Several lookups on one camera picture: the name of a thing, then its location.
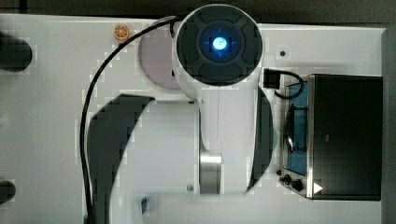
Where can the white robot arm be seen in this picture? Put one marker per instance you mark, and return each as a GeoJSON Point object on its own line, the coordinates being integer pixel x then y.
{"type": "Point", "coordinates": [216, 140]}

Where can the purple round plate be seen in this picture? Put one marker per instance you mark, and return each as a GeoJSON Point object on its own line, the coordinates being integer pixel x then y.
{"type": "Point", "coordinates": [155, 57]}

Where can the orange slice toy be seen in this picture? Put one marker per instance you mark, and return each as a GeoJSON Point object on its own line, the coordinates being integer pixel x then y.
{"type": "Point", "coordinates": [121, 32]}

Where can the black toaster oven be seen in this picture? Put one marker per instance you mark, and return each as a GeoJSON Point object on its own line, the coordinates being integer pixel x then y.
{"type": "Point", "coordinates": [332, 138]}

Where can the black camera box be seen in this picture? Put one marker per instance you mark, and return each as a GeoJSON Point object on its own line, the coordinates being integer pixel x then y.
{"type": "Point", "coordinates": [271, 79]}

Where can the black round post upper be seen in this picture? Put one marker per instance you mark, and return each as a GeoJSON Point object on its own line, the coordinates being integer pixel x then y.
{"type": "Point", "coordinates": [15, 54]}

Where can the black round post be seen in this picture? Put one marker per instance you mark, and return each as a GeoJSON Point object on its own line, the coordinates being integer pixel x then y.
{"type": "Point", "coordinates": [7, 191]}
{"type": "Point", "coordinates": [15, 54]}

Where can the black round post lower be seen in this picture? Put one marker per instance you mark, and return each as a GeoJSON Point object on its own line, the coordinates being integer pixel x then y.
{"type": "Point", "coordinates": [7, 191]}

